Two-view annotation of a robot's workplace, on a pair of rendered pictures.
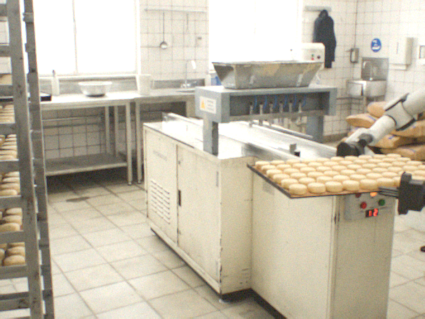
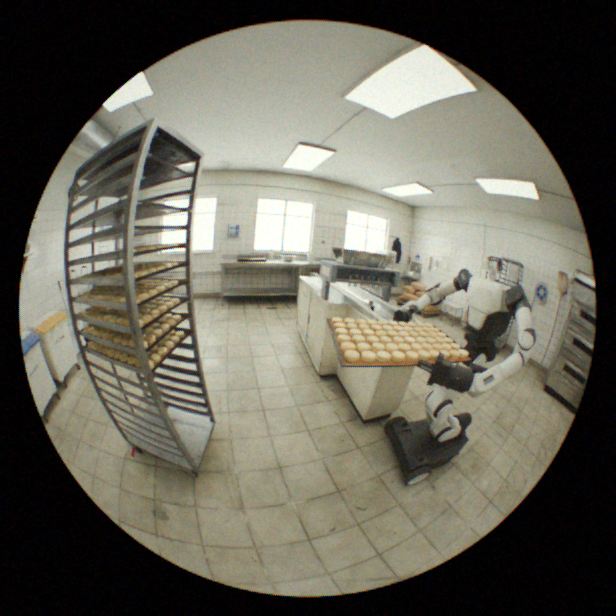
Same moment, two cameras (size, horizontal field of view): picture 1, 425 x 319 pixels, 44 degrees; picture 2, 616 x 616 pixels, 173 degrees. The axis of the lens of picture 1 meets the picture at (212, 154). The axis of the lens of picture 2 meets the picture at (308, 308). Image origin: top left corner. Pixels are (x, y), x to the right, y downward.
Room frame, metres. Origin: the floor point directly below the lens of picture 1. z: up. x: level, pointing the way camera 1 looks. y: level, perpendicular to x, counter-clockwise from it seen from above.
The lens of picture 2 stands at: (0.87, -0.21, 1.35)
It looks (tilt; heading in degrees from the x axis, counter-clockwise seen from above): 18 degrees down; 11
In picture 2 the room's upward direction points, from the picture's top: 5 degrees clockwise
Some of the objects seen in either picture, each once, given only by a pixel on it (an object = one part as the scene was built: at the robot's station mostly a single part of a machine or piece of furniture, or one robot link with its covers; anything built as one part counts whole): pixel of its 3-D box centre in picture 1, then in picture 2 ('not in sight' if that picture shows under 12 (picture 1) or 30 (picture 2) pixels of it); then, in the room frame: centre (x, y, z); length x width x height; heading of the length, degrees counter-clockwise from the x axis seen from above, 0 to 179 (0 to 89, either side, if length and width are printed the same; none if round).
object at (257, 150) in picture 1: (233, 140); (339, 292); (2.98, -0.12, 0.87); 2.01 x 0.03 x 0.07; 25
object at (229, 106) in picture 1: (265, 117); (359, 282); (2.94, -0.29, 1.01); 0.72 x 0.33 x 0.34; 115
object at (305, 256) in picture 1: (315, 242); (373, 359); (2.48, -0.51, 0.45); 0.70 x 0.34 x 0.90; 25
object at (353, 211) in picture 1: (369, 200); not in sight; (2.16, -0.67, 0.77); 0.24 x 0.04 x 0.14; 115
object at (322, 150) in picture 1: (276, 136); (364, 293); (3.10, -0.38, 0.87); 2.01 x 0.03 x 0.07; 25
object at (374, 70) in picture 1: (369, 78); (414, 271); (7.15, -2.10, 0.93); 0.99 x 0.38 x 1.09; 31
